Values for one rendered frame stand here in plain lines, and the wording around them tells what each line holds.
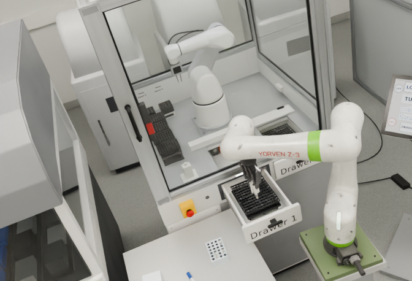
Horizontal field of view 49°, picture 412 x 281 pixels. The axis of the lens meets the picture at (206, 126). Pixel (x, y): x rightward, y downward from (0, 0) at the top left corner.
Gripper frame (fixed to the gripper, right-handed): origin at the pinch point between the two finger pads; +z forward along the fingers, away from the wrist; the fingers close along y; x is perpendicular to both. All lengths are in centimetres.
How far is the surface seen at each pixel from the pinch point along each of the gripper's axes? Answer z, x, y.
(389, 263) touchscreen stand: 98, 64, 31
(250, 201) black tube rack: 11.9, -0.6, -4.8
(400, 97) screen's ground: -9, 83, 26
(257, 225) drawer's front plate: 10.7, -10.6, 9.1
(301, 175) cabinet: 25.6, 38.8, -6.1
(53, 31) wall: 9, 60, -354
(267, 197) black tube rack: 11.9, 6.1, 0.5
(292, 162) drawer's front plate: 12.7, 34.0, -6.4
